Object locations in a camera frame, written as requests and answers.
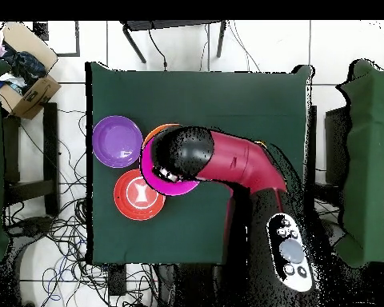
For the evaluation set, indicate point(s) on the large pink bowl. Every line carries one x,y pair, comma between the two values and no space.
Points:
166,188

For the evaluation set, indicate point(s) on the red bowl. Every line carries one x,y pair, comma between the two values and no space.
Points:
124,204

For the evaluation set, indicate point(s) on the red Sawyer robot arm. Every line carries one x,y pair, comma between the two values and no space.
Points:
243,160

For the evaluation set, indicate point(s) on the large orange bowl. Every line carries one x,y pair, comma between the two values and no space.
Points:
156,131

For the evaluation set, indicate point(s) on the dark green tablecloth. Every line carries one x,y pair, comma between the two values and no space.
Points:
179,96

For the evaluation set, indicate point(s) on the purple bowl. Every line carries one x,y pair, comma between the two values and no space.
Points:
116,142

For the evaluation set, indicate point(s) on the black power strip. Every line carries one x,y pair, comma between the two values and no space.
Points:
116,281

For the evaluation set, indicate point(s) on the black metal stand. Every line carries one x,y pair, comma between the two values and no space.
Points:
166,25

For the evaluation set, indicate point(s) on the black floor equipment with knob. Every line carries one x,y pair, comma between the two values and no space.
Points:
35,225

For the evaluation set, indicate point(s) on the cardboard box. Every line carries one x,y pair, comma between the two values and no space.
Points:
35,96

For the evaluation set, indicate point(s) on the dark blue clothes bundle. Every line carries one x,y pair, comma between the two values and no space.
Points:
25,64

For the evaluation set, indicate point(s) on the black metal frame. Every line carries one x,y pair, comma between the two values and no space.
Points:
50,144

